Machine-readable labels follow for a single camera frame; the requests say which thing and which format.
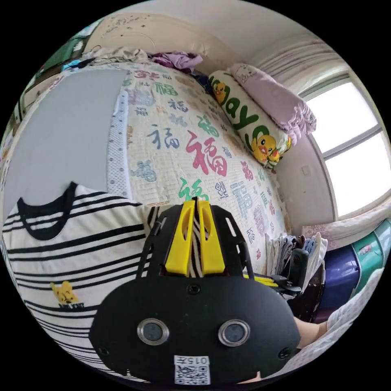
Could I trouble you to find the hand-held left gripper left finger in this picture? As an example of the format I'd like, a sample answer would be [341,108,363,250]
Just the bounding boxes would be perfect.
[164,200,196,275]

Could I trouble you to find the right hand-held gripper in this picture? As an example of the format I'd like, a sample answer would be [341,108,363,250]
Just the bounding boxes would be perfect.
[254,273,305,302]

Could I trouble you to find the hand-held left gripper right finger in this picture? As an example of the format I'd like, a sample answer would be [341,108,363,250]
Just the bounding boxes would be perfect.
[197,200,226,276]

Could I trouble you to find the black and white striped shirt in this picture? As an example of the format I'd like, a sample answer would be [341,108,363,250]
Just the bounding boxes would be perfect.
[1,182,204,385]

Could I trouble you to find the person's right forearm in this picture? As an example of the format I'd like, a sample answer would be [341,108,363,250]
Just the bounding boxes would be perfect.
[326,282,386,341]

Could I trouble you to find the person's right hand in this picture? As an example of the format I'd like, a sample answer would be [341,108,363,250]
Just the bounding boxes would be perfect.
[293,317,329,349]

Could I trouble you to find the person's left hand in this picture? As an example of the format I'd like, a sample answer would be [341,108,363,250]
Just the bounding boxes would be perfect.
[235,372,264,385]

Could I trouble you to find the stack of folded clothes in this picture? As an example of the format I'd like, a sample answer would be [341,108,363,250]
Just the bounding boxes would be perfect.
[265,231,328,277]

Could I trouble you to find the purple storage bin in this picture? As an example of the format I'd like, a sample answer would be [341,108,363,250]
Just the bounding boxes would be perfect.
[321,249,362,311]

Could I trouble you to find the bed with printed cream quilt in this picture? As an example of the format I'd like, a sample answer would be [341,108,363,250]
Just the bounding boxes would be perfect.
[0,58,295,277]

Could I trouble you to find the pink floral quilt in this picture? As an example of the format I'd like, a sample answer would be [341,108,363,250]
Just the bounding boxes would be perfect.
[301,210,391,250]

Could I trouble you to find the person's body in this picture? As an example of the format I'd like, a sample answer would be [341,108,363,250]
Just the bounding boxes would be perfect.
[268,323,382,381]

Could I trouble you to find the green storage bin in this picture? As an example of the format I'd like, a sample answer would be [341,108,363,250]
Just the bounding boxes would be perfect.
[350,218,391,295]

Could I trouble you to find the white pillow with duck print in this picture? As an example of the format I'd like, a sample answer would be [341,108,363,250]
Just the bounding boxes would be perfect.
[209,69,292,170]

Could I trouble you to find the lilac pillow with frill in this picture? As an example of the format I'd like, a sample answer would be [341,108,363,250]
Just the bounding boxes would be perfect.
[229,63,318,144]

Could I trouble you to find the window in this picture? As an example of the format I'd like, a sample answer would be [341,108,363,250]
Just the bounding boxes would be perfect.
[305,79,391,219]

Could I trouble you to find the grey mat with dotted border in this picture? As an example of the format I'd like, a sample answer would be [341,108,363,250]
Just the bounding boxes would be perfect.
[2,68,134,212]

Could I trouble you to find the pile of clothes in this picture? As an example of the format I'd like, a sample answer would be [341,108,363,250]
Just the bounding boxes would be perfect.
[81,47,214,90]

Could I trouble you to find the white curtain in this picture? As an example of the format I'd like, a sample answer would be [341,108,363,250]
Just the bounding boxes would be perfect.
[256,38,351,102]

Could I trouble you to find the cream headboard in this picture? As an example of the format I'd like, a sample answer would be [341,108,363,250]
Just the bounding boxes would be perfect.
[85,13,220,66]

